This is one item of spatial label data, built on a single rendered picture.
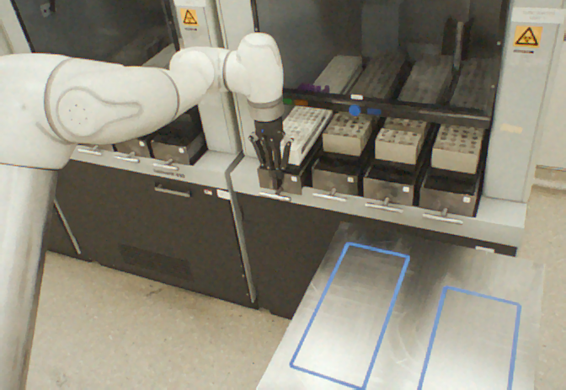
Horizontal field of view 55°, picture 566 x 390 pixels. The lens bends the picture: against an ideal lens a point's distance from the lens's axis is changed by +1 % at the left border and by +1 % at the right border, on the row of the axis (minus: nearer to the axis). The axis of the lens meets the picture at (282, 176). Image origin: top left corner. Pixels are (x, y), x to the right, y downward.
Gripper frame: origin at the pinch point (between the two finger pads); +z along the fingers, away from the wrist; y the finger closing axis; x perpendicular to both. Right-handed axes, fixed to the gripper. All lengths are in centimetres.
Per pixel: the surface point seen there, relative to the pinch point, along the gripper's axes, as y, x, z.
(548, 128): -71, -126, 50
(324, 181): -12.3, -5.5, 3.0
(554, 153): -76, -126, 63
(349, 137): -17.4, -13.0, -7.8
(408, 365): -48, 48, -2
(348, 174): -19.2, -6.0, -0.4
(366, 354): -41, 48, -2
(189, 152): 33.6, -6.9, 2.1
